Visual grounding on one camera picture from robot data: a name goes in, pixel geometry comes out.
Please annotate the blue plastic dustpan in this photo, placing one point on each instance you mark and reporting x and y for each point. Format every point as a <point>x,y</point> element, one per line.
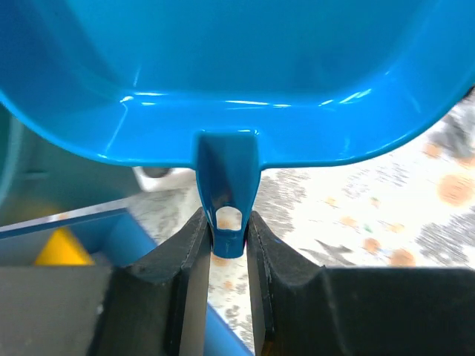
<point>231,88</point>

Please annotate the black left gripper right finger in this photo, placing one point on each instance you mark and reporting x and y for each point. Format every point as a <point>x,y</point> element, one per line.
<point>300,308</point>

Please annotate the teal plastic waste bin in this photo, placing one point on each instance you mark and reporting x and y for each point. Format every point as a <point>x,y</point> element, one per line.
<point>39,179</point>

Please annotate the blue pink yellow shelf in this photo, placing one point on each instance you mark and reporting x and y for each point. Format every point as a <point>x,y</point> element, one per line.
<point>92,241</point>

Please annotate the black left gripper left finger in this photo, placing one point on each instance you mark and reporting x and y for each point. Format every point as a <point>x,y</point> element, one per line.
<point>100,308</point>

